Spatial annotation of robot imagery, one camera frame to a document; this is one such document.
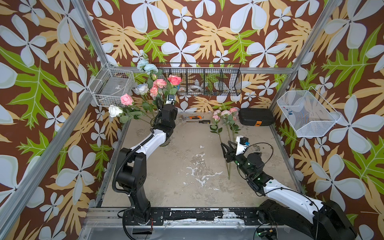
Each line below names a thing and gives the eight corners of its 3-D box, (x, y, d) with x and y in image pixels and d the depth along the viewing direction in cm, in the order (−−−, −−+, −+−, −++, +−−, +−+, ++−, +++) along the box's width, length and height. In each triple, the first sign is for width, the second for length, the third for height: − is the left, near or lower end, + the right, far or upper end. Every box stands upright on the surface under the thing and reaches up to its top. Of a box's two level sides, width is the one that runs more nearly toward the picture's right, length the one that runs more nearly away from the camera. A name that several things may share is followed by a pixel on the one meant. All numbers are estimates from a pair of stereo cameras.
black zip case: (241, 127, 114) (243, 121, 109) (237, 111, 125) (239, 106, 120) (275, 127, 114) (279, 121, 109) (268, 112, 125) (271, 106, 120)
